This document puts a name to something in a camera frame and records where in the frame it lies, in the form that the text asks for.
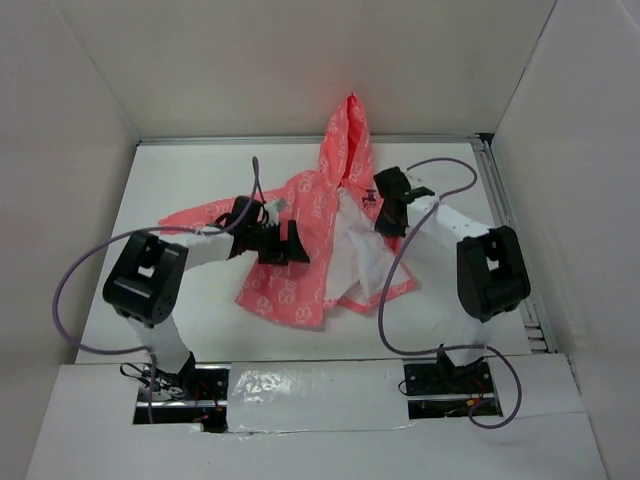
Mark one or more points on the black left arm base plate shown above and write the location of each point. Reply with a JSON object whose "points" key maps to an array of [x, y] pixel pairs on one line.
{"points": [[203, 403]]}

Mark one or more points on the white taped cover panel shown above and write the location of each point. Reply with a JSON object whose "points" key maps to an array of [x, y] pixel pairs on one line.
{"points": [[334, 396]]}

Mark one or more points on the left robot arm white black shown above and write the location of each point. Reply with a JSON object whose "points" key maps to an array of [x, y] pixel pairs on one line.
{"points": [[144, 284]]}

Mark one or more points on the aluminium frame rail right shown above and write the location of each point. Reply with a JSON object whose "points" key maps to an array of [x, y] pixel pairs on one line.
{"points": [[540, 334]]}

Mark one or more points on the aluminium frame rail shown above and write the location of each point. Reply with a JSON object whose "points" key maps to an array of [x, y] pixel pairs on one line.
{"points": [[540, 334], [225, 140]]}

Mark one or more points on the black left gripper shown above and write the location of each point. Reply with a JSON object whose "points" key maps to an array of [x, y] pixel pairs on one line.
{"points": [[293, 250]]}

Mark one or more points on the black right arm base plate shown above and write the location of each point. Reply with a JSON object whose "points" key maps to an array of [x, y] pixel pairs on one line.
{"points": [[435, 390]]}

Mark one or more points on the aluminium frame rail back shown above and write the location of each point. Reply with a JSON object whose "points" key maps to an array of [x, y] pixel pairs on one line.
{"points": [[225, 140]]}

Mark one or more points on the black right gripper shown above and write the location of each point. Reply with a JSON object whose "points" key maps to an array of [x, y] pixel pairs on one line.
{"points": [[387, 229]]}

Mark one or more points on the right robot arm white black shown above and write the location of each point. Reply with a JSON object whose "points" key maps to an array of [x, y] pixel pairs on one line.
{"points": [[491, 276]]}

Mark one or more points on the pink hooded kids jacket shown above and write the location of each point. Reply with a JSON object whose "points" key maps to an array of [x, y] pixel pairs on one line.
{"points": [[335, 206]]}

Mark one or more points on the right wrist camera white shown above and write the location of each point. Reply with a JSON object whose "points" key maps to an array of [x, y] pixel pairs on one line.
{"points": [[413, 194]]}

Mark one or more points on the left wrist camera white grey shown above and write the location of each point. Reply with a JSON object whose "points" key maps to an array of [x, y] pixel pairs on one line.
{"points": [[275, 206]]}

